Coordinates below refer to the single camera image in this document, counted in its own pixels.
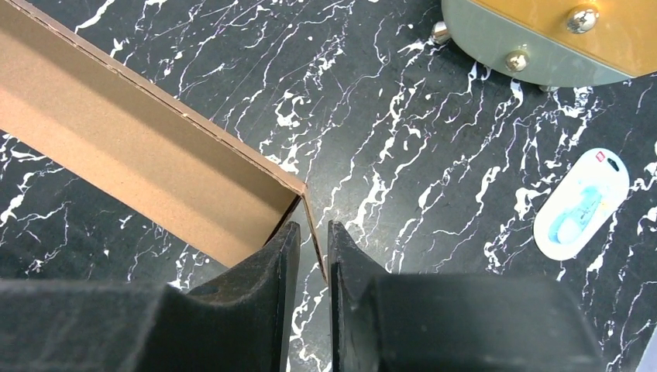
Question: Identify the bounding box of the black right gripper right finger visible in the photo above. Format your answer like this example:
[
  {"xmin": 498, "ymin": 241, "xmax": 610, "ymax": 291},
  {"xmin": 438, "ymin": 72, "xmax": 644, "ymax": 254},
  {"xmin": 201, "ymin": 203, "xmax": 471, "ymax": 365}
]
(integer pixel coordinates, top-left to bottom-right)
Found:
[{"xmin": 327, "ymin": 222, "xmax": 604, "ymax": 371}]

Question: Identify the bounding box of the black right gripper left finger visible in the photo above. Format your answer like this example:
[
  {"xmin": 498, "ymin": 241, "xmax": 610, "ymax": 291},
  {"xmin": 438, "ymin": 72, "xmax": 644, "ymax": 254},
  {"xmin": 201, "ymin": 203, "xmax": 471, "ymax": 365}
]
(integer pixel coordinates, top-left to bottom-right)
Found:
[{"xmin": 1, "ymin": 222, "xmax": 301, "ymax": 371}]

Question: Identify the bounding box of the brown cardboard box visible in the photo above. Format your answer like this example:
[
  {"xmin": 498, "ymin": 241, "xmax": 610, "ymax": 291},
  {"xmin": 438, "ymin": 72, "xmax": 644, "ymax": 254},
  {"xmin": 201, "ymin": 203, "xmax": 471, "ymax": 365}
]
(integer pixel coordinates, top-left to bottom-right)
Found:
[{"xmin": 1, "ymin": 1, "xmax": 322, "ymax": 281}]

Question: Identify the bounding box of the blue white packaged item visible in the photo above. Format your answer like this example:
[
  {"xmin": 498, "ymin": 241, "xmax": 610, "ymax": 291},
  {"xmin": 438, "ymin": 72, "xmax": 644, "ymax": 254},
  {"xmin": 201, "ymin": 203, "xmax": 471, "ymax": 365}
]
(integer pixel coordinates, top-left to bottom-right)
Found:
[{"xmin": 532, "ymin": 148, "xmax": 630, "ymax": 261}]

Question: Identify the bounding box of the white orange yellow cylinder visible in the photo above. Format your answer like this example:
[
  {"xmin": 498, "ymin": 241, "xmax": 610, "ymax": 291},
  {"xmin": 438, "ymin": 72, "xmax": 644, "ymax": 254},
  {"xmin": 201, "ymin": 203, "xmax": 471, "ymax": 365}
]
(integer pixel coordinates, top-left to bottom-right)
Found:
[{"xmin": 431, "ymin": 0, "xmax": 656, "ymax": 91}]

